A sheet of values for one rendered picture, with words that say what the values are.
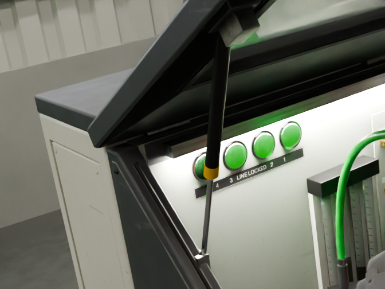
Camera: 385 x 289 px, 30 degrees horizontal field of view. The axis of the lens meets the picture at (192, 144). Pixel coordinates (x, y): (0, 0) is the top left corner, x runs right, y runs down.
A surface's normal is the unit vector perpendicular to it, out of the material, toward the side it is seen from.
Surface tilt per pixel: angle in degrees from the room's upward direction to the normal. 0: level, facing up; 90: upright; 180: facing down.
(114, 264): 90
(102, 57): 90
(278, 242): 90
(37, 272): 0
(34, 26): 90
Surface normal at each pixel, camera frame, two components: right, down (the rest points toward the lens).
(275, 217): 0.54, 0.18
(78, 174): -0.83, 0.29
